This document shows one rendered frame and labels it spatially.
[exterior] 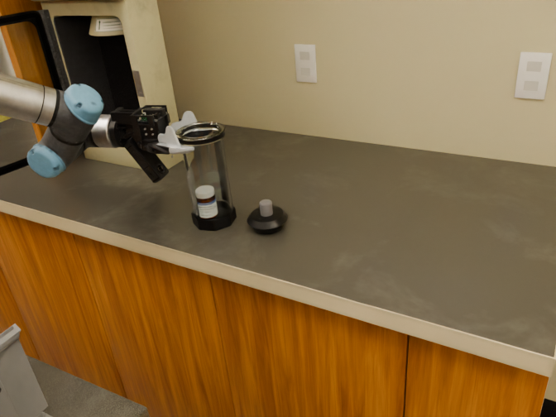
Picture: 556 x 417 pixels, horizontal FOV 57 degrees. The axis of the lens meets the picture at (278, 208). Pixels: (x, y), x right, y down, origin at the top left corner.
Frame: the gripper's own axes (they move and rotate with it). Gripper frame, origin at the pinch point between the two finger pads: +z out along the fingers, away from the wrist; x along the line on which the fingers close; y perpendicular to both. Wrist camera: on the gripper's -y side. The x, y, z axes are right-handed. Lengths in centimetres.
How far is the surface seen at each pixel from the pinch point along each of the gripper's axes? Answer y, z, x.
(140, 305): -45, -23, -5
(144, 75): 8.1, -25.0, 24.5
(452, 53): 7, 53, 47
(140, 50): 14.6, -24.9, 24.9
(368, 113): -12, 30, 53
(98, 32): 19, -38, 28
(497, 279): -20, 61, -14
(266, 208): -14.3, 14.3, -2.6
